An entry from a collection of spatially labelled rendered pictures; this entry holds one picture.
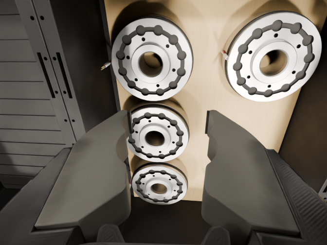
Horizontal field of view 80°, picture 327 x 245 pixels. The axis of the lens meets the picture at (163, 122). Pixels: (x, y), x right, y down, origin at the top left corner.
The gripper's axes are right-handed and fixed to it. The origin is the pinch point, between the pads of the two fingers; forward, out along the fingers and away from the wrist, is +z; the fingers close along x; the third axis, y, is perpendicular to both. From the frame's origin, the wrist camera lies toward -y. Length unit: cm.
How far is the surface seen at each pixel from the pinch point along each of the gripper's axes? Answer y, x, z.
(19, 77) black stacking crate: 3.0, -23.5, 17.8
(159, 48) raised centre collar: -1.9, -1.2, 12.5
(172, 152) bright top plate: 14.2, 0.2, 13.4
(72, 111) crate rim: 3.4, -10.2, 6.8
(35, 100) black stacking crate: 6.9, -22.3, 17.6
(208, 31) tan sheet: -3.2, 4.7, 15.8
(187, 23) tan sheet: -4.2, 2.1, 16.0
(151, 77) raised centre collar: 1.5, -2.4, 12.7
